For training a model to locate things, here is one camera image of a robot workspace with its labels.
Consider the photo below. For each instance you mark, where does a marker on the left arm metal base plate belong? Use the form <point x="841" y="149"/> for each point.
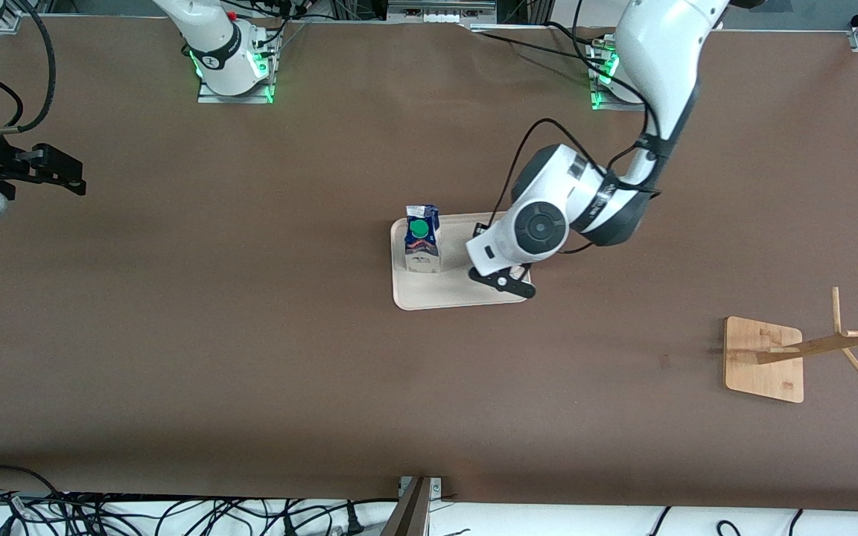
<point x="604" y="104"/>

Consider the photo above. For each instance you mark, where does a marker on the wooden mug stand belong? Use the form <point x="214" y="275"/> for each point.
<point x="760" y="372"/>

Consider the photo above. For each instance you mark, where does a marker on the grey power strip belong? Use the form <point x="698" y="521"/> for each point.
<point x="440" y="13"/>

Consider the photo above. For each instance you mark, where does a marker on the beige rabbit print tray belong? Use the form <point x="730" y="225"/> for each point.
<point x="444" y="286"/>

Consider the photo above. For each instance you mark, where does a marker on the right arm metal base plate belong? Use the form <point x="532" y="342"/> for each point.
<point x="209" y="97"/>

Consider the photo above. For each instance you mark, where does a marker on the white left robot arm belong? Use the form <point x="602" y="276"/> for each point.
<point x="541" y="227"/>

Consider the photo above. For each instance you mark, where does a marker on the blue white milk carton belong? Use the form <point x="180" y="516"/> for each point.
<point x="421" y="249"/>

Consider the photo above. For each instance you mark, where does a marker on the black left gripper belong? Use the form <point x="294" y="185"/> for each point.
<point x="477" y="230"/>

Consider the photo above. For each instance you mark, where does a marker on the metal post bracket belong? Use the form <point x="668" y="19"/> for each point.
<point x="410" y="514"/>

